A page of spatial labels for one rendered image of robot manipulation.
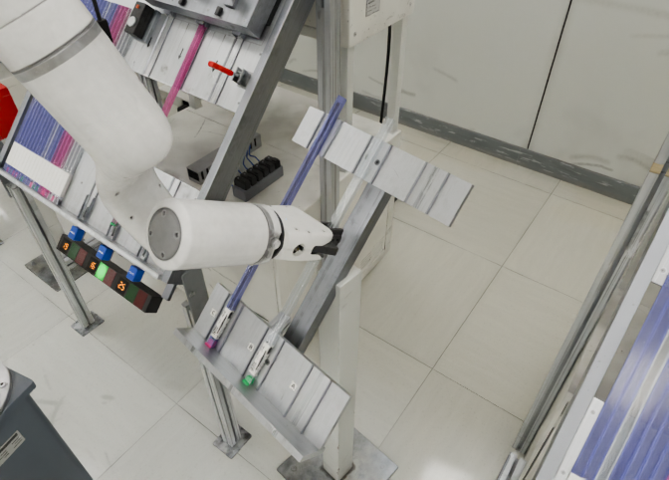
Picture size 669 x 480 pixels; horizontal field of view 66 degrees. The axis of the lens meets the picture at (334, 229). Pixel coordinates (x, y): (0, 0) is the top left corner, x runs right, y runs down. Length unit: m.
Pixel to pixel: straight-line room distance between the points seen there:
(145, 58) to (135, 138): 0.80
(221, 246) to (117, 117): 0.19
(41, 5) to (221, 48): 0.71
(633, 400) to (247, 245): 0.56
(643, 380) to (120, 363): 1.58
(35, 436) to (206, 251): 0.67
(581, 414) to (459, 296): 1.27
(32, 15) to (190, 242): 0.25
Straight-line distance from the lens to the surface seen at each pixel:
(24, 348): 2.14
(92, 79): 0.53
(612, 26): 2.48
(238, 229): 0.63
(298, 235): 0.70
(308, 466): 1.63
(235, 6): 1.14
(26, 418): 1.14
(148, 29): 1.35
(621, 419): 0.83
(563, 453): 0.84
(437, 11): 2.72
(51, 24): 0.52
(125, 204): 0.67
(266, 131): 1.74
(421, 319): 1.95
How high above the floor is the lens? 1.51
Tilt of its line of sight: 42 degrees down
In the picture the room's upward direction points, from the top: straight up
